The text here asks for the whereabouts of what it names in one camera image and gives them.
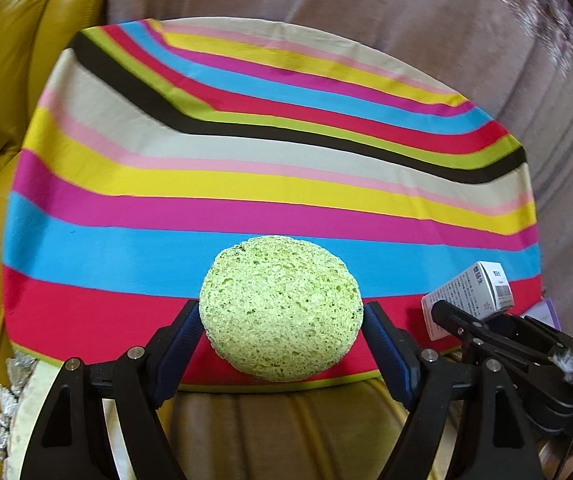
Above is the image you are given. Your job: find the silver tassel fringe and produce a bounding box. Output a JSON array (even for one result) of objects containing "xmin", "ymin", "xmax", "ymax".
[{"xmin": 0, "ymin": 350, "xmax": 37, "ymax": 461}]

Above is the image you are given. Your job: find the colourful striped cushion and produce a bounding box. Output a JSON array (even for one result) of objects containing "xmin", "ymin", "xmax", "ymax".
[{"xmin": 2, "ymin": 19, "xmax": 549, "ymax": 383}]

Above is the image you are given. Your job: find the white barcode medicine box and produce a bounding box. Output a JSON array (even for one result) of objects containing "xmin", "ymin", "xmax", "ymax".
[{"xmin": 421, "ymin": 261, "xmax": 515, "ymax": 342}]

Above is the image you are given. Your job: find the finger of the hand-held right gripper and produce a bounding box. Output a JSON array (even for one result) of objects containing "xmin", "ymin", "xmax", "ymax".
[
  {"xmin": 497, "ymin": 312, "xmax": 573, "ymax": 356},
  {"xmin": 431, "ymin": 300, "xmax": 559, "ymax": 368}
]

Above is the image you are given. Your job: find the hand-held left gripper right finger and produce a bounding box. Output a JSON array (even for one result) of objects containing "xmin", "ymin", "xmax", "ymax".
[{"xmin": 363, "ymin": 301, "xmax": 539, "ymax": 480}]

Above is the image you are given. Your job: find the purple cardboard box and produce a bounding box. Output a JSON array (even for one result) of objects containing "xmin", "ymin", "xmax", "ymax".
[{"xmin": 525, "ymin": 299, "xmax": 562, "ymax": 333}]

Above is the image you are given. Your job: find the green round sponge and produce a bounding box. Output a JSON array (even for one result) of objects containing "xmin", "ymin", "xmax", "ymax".
[{"xmin": 200, "ymin": 234, "xmax": 365, "ymax": 382}]

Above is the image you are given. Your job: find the gold striped velvet cushion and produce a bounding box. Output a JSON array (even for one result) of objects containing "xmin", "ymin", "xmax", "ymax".
[{"xmin": 4, "ymin": 340, "xmax": 567, "ymax": 480}]

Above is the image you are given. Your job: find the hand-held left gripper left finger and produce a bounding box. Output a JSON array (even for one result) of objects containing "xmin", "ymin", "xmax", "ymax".
[{"xmin": 22, "ymin": 300, "xmax": 202, "ymax": 480}]

